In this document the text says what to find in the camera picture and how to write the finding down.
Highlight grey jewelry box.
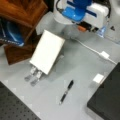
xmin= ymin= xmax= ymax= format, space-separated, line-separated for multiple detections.
xmin=87 ymin=63 xmax=120 ymax=120

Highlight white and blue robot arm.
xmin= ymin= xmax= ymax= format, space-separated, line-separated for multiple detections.
xmin=54 ymin=0 xmax=109 ymax=31

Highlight white spiral notebook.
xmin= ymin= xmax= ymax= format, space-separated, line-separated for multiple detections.
xmin=30 ymin=30 xmax=65 ymax=74

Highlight black pen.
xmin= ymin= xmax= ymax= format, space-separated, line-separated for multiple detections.
xmin=59 ymin=80 xmax=74 ymax=105

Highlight metal binder clips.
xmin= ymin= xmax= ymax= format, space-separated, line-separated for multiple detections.
xmin=25 ymin=67 xmax=42 ymax=86

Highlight orange small object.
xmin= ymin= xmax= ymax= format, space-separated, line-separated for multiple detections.
xmin=78 ymin=26 xmax=86 ymax=32

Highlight small white paper tag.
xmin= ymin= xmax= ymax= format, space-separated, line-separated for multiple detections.
xmin=93 ymin=74 xmax=104 ymax=83

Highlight brown wooden shelf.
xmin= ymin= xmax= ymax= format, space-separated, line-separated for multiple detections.
xmin=0 ymin=0 xmax=48 ymax=65

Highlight blue book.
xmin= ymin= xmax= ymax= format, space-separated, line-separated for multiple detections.
xmin=0 ymin=18 xmax=24 ymax=46

